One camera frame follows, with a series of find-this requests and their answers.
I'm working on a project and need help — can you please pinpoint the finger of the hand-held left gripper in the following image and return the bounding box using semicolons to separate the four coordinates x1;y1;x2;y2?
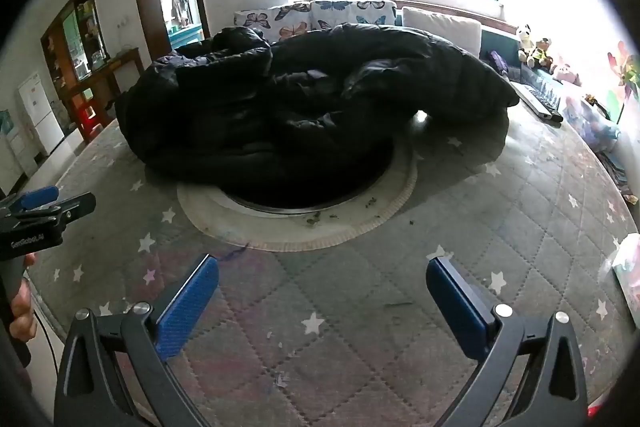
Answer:
49;192;97;226
9;186;60;211

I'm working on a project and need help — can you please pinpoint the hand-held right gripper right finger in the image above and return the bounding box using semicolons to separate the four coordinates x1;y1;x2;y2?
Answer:
426;256;588;427

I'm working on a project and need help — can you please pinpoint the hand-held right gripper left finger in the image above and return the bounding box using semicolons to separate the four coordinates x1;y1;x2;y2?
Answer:
54;253;221;427

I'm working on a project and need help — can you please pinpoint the black puffer jacket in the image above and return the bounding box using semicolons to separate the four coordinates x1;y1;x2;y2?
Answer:
114;23;521;208

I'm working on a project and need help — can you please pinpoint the person's left hand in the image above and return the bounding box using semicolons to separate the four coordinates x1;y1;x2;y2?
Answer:
9;251;39;342

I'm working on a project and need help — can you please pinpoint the white refrigerator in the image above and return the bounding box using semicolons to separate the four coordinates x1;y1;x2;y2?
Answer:
18;71;66;156

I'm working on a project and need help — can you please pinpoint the grey star quilted table cover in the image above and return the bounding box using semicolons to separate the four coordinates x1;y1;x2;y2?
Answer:
25;97;640;427

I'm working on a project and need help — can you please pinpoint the round white table insert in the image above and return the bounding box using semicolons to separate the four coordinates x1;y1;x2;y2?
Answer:
176;142;419;253

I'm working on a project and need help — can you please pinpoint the wooden display cabinet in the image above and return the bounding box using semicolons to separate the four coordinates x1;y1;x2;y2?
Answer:
41;0;146;144

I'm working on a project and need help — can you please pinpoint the white printed box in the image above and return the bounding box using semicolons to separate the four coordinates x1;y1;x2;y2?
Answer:
612;234;640;309

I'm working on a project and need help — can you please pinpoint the teal cabinet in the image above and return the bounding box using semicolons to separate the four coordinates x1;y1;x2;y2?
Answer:
167;24;205;53

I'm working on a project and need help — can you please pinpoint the pale blue printed cushion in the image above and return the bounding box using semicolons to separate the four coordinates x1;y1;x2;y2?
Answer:
561;91;622;154

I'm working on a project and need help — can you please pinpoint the pink plush toy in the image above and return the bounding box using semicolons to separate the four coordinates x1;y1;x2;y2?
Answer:
551;56;582;87

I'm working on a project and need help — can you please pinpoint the brown plush toy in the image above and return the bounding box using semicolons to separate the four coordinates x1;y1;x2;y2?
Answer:
532;37;554;71

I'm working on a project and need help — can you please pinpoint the panda plush toy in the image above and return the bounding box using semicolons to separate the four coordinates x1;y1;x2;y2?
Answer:
516;24;539;68

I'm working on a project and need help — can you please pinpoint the butterfly print cushion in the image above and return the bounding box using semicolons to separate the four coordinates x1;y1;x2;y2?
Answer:
233;2;314;44
310;0;399;32

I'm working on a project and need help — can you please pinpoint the white pillow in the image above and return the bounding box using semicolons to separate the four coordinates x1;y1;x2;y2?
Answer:
402;6;483;58

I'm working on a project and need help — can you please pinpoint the colourful pinwheel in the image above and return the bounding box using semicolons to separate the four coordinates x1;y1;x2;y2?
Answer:
607;40;640;126

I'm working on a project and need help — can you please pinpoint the black cable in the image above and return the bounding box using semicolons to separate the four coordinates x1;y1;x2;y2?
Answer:
32;301;62;370

